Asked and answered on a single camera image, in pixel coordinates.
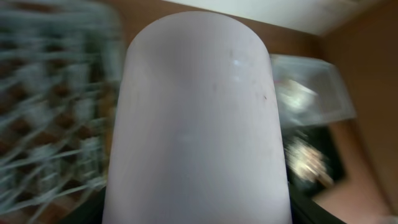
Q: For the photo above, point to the grey dishwasher rack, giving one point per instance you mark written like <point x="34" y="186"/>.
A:
<point x="61" y="68"/>

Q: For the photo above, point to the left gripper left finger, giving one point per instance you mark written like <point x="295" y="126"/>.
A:
<point x="90" y="212"/>

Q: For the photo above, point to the food scraps and rice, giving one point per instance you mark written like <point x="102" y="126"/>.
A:
<point x="306" y="162"/>

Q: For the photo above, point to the black rectangular tray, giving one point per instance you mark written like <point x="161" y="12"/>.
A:
<point x="320" y="138"/>

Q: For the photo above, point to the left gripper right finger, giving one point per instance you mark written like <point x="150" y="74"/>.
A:
<point x="306" y="211"/>

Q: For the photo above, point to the clear plastic bin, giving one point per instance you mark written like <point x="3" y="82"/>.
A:
<point x="309" y="92"/>

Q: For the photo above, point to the pink cup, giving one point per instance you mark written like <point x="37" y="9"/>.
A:
<point x="197" y="135"/>

